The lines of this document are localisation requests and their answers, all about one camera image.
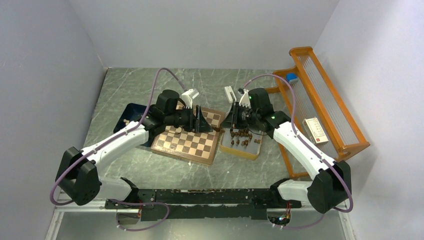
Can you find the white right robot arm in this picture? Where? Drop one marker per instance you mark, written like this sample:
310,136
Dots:
330,183

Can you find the orange wooden rack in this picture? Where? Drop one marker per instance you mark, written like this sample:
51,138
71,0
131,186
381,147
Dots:
314,95

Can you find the blue round object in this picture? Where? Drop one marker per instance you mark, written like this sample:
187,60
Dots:
291,78

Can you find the yellow metal tin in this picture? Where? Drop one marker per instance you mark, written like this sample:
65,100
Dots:
251,152

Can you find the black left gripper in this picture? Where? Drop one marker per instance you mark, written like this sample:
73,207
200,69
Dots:
200,125

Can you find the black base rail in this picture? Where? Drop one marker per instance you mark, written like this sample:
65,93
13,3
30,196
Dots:
253,203

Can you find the dark chess pieces pile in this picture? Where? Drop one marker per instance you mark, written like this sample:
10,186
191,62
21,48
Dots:
243,137

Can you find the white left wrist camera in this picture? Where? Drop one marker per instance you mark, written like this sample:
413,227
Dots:
188,97

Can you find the blue tray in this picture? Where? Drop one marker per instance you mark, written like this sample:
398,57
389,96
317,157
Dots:
133,113

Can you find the white small box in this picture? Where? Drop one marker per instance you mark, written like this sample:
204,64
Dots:
315,131

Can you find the wooden chess board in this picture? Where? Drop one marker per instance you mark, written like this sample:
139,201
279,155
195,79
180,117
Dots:
178,143

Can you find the white clip on table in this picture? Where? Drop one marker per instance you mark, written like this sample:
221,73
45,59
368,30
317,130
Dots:
230,95

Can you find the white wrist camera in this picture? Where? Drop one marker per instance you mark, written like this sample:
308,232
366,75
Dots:
245,98
188,97

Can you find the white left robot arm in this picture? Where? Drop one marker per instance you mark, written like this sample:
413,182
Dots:
78,173

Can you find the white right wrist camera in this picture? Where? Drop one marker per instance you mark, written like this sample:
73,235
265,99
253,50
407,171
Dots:
245,98

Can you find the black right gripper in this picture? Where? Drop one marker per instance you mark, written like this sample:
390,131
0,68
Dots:
232,120

